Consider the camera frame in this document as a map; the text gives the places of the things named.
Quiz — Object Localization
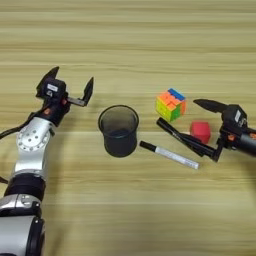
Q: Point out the white marker with black cap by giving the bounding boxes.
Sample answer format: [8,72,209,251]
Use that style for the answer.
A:
[139,140,201,171]

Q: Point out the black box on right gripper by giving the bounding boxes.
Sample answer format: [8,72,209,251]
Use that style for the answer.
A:
[221,103,249,130]

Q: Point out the black marker pen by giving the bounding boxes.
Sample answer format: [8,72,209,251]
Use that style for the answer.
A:
[156,117,205,158]

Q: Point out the red foam cube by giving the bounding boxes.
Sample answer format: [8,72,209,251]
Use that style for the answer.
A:
[189,120,212,145]

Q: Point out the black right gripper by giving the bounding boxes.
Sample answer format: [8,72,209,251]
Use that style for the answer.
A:
[181,98,256,163]

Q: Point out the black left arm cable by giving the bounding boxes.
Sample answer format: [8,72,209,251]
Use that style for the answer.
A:
[0,112,37,185]

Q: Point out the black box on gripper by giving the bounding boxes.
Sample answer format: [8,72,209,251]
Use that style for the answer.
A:
[41,78,67,100]
[221,103,249,130]

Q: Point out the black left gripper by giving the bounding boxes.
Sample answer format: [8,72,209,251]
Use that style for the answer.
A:
[34,65,95,128]

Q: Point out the multicolour puzzle cube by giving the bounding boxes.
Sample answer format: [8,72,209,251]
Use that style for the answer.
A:
[155,87,188,123]

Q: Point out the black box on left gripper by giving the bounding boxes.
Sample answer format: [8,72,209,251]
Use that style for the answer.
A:
[41,78,67,100]

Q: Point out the black mesh pen cup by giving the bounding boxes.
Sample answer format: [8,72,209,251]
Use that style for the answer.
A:
[97,104,140,158]

